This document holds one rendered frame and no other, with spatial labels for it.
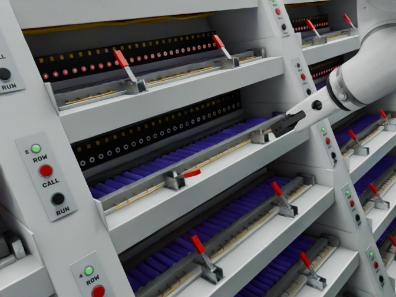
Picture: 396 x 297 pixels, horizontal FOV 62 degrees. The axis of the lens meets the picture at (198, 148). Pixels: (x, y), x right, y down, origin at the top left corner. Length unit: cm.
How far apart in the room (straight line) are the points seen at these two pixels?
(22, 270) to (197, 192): 31
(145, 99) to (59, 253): 29
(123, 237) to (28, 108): 24
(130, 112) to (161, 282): 31
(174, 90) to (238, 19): 42
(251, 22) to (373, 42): 44
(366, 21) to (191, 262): 54
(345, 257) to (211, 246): 42
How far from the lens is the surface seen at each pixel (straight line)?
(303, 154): 97
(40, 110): 53
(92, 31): 86
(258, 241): 75
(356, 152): 118
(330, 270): 96
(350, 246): 103
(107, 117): 57
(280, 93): 95
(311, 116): 65
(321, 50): 111
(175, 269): 67
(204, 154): 70
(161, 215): 58
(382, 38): 62
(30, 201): 51
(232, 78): 77
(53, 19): 61
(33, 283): 52
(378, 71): 60
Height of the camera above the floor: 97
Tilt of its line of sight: 3 degrees down
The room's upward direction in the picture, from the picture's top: 22 degrees counter-clockwise
